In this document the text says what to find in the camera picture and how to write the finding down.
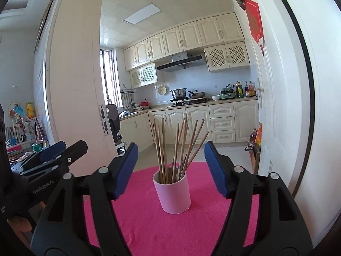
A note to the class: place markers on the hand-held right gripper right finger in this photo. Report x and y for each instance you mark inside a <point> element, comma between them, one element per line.
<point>217,168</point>

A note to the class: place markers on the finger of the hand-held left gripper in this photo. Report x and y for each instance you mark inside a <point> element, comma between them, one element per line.
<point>78,149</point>
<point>53,148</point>

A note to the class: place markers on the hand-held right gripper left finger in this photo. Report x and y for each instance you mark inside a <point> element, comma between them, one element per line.
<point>125,170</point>

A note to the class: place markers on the bundle of wooden chopsticks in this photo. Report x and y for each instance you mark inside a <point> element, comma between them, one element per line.
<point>162,165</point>

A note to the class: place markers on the pink cylindrical cup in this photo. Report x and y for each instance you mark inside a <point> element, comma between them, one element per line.
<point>173,197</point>

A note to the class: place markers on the person's left hand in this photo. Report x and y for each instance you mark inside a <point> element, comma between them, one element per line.
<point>21,222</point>

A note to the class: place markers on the white shelf rack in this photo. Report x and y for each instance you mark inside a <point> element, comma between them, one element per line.
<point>120,145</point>

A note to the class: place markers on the brown box on floor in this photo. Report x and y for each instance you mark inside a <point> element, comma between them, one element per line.
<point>253,160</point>

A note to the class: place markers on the row of books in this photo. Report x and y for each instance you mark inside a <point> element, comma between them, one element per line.
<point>20,132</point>

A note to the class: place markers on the yellow duck toy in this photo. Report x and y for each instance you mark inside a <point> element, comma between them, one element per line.
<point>30,110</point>

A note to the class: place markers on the black appliance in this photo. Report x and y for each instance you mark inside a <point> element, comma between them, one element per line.
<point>113,120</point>

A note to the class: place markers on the orange bag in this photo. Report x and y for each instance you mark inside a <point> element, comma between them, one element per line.
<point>258,137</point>

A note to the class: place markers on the blue and orange toy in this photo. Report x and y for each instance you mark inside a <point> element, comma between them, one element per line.
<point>17,109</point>

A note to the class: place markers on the cream lower kitchen cabinets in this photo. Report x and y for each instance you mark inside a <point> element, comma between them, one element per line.
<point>223,112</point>

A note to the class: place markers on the cream kitchen cabinets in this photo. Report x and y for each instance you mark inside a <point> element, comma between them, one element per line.
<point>186,34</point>
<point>223,112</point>

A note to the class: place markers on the stacked white dishes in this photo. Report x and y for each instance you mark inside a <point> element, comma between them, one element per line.
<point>137,108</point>

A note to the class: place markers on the red pot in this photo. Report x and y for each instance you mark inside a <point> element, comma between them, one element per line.
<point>144,105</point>

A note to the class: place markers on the white bowl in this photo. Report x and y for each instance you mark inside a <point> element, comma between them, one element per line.
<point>215,97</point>

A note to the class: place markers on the gas stove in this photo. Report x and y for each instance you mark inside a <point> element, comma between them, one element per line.
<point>186,102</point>

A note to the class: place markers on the hanging utensil rack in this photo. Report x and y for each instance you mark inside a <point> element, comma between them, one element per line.
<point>128,94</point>

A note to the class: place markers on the green electric cooker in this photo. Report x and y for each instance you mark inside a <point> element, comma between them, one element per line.
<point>227,93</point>

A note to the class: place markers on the kitchen window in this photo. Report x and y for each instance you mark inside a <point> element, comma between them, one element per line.
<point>109,80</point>

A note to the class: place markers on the dark wok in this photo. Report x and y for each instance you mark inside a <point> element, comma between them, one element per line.
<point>197,94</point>

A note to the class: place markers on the white door with lock plates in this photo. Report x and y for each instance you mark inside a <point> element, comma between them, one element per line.
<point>80,72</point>

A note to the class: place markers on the green bottle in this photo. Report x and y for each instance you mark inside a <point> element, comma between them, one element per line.
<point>240,90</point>

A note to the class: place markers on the dark sauce bottle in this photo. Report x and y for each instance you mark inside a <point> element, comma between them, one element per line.
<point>246,90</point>

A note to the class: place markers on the steel cooking pot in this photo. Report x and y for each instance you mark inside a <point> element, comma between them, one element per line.
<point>178,93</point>

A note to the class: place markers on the small lattice door cabinet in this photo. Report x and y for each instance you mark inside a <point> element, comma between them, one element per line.
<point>143,75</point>

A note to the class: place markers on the black range hood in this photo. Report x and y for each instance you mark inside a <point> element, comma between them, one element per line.
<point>181,64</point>

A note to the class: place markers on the wide lattice door cabinet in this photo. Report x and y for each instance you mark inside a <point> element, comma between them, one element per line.
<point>226,56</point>

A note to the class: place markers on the cream upper kitchen cabinets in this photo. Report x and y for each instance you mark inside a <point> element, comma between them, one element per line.
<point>186,34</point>

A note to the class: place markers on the red square door decoration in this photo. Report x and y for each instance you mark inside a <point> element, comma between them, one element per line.
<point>254,24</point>

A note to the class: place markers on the square ceiling light panel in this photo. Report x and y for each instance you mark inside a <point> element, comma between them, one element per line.
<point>142,13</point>

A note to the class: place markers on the round plate on wall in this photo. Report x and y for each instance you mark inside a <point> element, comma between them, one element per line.
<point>162,89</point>

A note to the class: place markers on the long wall frame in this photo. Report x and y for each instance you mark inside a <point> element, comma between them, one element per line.
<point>48,18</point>

